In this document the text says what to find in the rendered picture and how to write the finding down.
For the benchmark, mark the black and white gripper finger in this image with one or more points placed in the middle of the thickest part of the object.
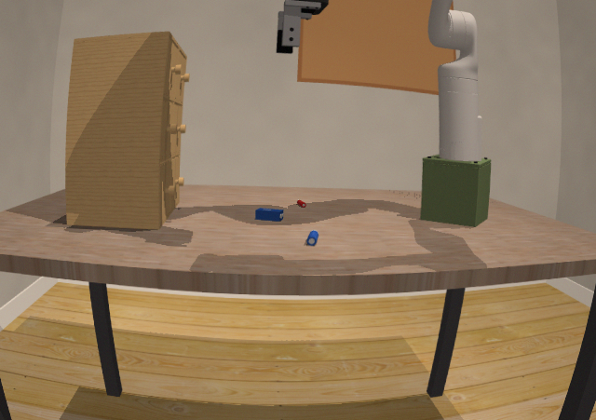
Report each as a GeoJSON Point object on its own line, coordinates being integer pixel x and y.
{"type": "Point", "coordinates": [287, 50]}
{"type": "Point", "coordinates": [292, 21]}

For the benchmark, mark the blue battery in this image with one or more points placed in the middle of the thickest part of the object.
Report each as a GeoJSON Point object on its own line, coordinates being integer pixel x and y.
{"type": "Point", "coordinates": [269, 214]}
{"type": "Point", "coordinates": [312, 238]}

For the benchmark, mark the small brown wooden chest of drawers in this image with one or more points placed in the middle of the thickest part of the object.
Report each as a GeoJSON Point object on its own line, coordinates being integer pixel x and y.
{"type": "Point", "coordinates": [113, 130]}

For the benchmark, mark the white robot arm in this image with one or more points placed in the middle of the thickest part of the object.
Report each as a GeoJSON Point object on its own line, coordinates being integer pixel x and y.
{"type": "Point", "coordinates": [460, 123]}

